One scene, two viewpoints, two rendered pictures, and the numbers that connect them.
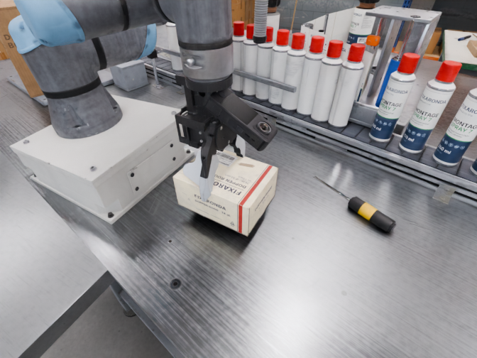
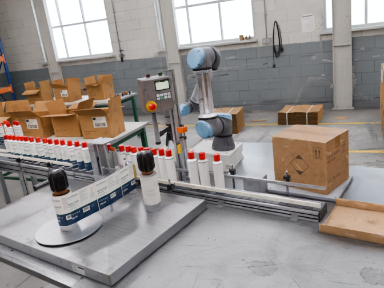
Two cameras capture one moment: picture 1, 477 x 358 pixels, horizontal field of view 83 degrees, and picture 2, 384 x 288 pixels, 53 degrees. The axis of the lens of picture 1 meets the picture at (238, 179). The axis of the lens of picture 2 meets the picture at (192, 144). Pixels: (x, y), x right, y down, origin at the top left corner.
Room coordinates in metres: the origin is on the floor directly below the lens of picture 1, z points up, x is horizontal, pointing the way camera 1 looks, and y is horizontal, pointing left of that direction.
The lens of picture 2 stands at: (2.95, 0.01, 1.71)
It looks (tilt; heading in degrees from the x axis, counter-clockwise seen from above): 17 degrees down; 176
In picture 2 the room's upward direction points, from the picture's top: 8 degrees counter-clockwise
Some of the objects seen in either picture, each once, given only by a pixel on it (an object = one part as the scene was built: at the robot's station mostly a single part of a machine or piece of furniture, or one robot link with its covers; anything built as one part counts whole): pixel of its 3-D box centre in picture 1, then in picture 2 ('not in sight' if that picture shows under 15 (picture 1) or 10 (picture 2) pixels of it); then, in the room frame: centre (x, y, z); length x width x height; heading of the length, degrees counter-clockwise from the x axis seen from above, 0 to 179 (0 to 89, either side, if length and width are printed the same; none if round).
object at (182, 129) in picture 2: not in sight; (182, 154); (0.91, 0.07, 1.05); 0.10 x 0.04 x 0.33; 140
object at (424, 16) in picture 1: (403, 13); (101, 140); (0.72, -0.38, 1.14); 0.14 x 0.11 x 0.01; 50
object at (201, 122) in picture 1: (208, 111); (172, 131); (0.41, 0.05, 1.05); 0.09 x 0.08 x 0.12; 60
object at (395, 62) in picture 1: (387, 90); not in sight; (0.66, -0.37, 0.98); 0.03 x 0.03 x 0.16
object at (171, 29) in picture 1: (174, 41); (218, 172); (1.11, 0.24, 0.98); 0.05 x 0.05 x 0.20
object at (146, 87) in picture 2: not in sight; (156, 94); (0.78, -0.02, 1.38); 0.17 x 0.10 x 0.19; 105
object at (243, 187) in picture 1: (227, 187); (172, 153); (0.40, 0.02, 0.90); 0.16 x 0.12 x 0.07; 60
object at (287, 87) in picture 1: (170, 52); (220, 175); (1.08, 0.25, 0.96); 1.07 x 0.01 x 0.01; 50
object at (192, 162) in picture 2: not in sight; (193, 170); (1.01, 0.12, 0.98); 0.05 x 0.05 x 0.20
